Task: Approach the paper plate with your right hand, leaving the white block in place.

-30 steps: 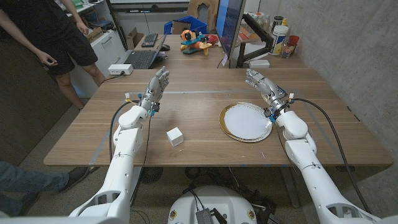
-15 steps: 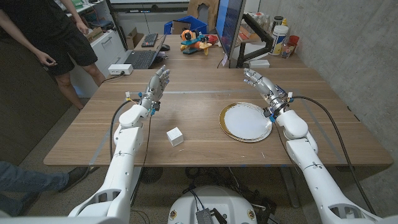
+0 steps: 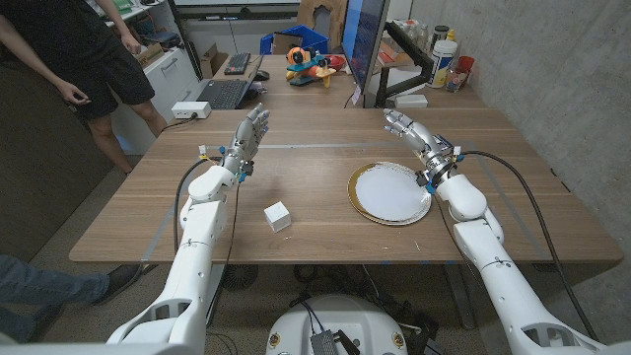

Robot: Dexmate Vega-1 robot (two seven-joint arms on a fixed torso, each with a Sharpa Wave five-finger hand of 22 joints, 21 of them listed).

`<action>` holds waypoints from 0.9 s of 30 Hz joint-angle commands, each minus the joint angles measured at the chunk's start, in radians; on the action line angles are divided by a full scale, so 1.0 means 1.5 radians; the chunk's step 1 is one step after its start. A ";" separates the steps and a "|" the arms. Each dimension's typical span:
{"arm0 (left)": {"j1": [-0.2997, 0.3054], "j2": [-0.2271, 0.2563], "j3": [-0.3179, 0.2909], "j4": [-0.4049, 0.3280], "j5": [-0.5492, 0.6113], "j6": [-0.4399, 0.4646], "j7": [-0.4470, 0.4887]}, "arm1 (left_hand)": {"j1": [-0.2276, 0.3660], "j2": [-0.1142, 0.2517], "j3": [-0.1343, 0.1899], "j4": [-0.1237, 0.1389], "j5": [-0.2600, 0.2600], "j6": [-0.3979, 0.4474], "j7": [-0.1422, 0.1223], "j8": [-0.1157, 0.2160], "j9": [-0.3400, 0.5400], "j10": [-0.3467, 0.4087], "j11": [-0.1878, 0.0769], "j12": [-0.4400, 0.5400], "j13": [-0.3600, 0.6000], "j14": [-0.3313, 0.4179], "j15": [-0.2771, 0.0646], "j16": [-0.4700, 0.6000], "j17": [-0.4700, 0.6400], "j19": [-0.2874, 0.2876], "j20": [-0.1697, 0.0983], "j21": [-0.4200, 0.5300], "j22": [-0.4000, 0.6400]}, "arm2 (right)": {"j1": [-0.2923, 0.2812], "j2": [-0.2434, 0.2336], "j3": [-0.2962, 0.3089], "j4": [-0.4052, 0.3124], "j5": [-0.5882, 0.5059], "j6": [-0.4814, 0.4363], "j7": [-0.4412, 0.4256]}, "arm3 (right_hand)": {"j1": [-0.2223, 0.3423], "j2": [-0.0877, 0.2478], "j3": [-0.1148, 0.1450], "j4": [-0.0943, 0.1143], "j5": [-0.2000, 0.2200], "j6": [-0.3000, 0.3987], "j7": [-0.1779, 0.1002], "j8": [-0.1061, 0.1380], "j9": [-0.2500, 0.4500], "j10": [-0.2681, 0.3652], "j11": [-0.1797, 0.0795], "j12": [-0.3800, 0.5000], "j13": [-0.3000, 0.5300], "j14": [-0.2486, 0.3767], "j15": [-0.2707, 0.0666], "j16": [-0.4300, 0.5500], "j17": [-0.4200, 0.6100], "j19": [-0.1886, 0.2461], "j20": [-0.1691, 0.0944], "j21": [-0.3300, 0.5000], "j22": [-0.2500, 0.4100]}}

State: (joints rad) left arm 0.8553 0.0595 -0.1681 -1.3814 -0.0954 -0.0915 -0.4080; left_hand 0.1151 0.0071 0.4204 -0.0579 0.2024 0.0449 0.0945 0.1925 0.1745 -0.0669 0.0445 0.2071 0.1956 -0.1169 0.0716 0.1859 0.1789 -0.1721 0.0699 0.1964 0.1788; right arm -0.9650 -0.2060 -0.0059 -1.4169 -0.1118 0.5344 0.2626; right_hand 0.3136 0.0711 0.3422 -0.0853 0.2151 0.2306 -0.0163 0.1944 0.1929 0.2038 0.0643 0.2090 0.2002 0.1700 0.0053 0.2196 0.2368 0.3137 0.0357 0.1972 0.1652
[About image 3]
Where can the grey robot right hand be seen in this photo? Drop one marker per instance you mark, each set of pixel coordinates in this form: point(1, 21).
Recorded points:
point(419, 137)

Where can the person's left hand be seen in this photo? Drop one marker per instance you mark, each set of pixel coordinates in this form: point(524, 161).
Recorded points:
point(131, 44)

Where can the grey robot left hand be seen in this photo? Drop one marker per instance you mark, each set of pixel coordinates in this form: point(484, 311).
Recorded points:
point(246, 138)

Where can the person's right hand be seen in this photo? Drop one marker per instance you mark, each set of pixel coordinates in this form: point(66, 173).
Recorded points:
point(74, 92)

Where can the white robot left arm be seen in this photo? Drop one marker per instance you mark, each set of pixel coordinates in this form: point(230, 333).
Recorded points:
point(197, 246)

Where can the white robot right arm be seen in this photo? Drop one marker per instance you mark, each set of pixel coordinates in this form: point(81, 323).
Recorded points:
point(503, 281)

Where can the person's left forearm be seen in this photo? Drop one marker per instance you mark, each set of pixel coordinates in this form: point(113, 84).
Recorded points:
point(116, 20)

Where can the person's right forearm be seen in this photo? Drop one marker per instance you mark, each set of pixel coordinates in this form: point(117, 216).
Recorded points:
point(29, 51)

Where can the gold-rimmed white paper plate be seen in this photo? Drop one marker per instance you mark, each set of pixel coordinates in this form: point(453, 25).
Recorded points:
point(389, 194)

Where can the white cube block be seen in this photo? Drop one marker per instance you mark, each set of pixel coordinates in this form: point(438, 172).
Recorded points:
point(277, 217)

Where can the small cardboard box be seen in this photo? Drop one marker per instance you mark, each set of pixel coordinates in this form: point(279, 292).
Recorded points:
point(150, 53)

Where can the small blue white box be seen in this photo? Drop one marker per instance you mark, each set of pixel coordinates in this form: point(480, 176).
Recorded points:
point(445, 141)

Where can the flat white box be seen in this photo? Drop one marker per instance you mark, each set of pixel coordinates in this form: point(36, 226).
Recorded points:
point(410, 101)

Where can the white drawer cabinet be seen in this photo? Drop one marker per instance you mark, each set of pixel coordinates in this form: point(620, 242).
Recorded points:
point(167, 74)

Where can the open black laptop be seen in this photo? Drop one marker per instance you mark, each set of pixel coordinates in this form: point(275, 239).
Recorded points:
point(224, 93)

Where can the person in black clothes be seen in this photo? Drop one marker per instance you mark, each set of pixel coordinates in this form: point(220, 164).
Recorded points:
point(74, 39)

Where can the white power strip box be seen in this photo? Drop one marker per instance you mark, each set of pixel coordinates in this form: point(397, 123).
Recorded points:
point(190, 109)

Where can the black computer mouse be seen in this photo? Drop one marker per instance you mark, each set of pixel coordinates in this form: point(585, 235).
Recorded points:
point(261, 75)

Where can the clear glass jar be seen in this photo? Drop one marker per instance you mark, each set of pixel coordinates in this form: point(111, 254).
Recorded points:
point(454, 80)

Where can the black keyboard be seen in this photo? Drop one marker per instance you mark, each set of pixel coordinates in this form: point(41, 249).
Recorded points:
point(237, 63)

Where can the white canister blue label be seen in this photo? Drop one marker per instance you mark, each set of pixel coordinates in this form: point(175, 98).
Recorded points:
point(441, 64)

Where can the open cardboard box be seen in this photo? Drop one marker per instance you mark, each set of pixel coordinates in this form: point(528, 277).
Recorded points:
point(212, 61)

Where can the red cup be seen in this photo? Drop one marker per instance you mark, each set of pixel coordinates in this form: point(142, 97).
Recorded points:
point(466, 64)

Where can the dark brown partition panel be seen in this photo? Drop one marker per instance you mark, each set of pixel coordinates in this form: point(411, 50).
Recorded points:
point(39, 172)

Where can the colourful toy airplane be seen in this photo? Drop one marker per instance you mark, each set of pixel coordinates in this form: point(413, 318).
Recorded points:
point(308, 66)

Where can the slanted silver tape strip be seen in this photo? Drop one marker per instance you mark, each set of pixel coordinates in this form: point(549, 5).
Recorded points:
point(503, 197)
point(165, 222)

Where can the yellow bottle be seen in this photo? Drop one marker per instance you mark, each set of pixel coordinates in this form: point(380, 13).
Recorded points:
point(451, 35)

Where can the dark-lid jar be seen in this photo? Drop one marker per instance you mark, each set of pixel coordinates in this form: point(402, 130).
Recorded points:
point(440, 32)

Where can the red bowl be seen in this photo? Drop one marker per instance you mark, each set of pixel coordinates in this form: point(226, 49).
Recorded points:
point(339, 61)

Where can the flat panel monitor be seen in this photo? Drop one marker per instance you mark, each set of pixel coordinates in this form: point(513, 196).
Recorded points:
point(365, 39)

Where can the blue plastic bin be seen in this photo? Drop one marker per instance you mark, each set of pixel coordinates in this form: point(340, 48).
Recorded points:
point(310, 37)

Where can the round black fan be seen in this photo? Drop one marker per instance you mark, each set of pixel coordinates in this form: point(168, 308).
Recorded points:
point(239, 277)

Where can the grey table leg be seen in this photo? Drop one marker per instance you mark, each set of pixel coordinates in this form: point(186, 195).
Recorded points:
point(459, 296)

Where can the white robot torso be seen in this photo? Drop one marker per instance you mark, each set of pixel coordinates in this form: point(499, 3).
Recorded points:
point(345, 315)

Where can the person in blue jeans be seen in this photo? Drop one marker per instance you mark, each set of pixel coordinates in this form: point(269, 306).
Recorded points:
point(49, 286)

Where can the grey finned module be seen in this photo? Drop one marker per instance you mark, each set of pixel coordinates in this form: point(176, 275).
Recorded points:
point(324, 344)

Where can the whiteboard with black frame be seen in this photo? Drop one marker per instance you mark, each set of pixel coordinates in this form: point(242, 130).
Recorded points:
point(185, 34)

